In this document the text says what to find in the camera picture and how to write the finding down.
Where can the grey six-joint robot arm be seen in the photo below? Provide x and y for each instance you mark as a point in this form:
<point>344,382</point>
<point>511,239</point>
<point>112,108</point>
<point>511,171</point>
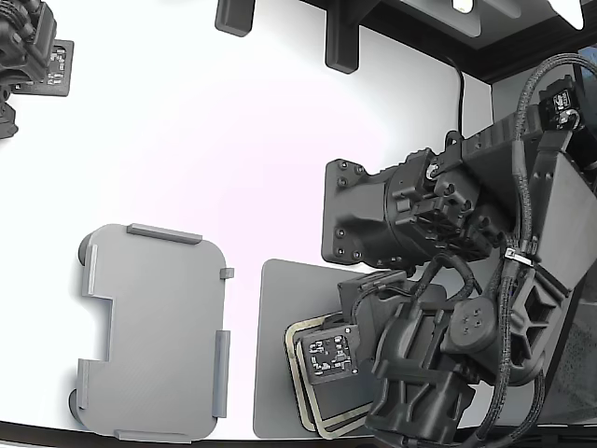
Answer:
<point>559,196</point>

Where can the black enclosure rail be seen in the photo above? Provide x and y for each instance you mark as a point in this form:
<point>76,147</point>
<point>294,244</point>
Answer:
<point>513,63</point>

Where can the beige rectangular frame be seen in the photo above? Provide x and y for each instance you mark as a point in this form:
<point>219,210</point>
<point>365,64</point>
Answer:
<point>290,359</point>
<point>310,406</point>

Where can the dark grey mat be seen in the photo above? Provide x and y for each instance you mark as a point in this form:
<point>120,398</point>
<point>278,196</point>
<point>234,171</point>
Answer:
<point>275,326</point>

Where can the black camera stand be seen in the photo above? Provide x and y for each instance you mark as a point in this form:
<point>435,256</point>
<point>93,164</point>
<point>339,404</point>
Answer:
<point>18,37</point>

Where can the long black bracket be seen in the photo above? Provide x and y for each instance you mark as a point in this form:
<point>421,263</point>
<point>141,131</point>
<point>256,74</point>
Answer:
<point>342,42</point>

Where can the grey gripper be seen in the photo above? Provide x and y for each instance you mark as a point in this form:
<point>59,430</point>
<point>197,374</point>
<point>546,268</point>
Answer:
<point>373,298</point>

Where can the wrist camera with circuit board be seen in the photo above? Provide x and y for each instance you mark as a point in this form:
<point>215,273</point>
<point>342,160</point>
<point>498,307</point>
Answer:
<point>331,357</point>

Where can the grey frame holder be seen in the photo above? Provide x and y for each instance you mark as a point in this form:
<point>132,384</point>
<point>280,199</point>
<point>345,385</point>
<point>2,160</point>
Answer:
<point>163,336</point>

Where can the black camera circuit board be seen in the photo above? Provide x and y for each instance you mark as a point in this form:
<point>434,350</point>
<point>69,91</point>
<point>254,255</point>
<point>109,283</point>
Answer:
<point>58,70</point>

